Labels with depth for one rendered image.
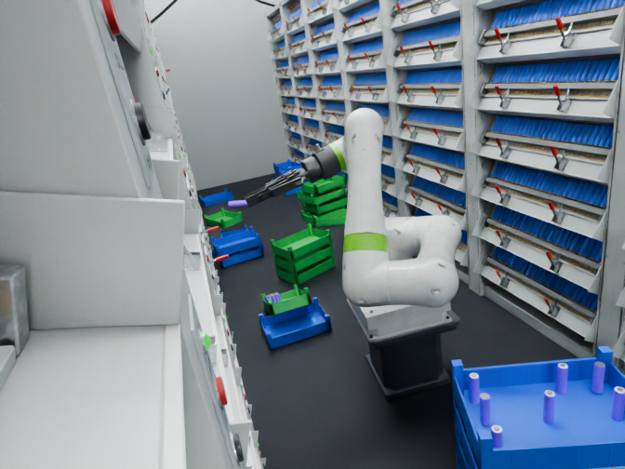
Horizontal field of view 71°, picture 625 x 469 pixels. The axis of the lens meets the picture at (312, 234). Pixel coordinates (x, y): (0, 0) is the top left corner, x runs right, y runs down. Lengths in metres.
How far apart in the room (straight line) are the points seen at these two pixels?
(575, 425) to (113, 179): 0.91
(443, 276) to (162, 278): 0.92
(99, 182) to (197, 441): 0.12
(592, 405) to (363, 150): 0.75
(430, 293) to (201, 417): 0.88
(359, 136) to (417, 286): 0.42
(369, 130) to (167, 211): 1.05
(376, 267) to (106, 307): 0.94
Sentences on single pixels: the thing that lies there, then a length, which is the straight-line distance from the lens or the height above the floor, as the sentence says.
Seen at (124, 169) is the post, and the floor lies 1.13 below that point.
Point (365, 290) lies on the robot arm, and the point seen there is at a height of 0.63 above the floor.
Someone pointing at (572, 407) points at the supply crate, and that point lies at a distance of 1.01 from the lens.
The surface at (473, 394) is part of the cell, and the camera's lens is 0.96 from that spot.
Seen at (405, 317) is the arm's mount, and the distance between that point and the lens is 1.49.
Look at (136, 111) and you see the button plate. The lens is 0.20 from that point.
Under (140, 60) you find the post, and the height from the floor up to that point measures 1.21.
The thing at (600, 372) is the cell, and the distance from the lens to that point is 1.01.
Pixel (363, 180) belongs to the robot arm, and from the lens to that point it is 1.15.
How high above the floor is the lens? 1.16
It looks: 21 degrees down
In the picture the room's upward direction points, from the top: 10 degrees counter-clockwise
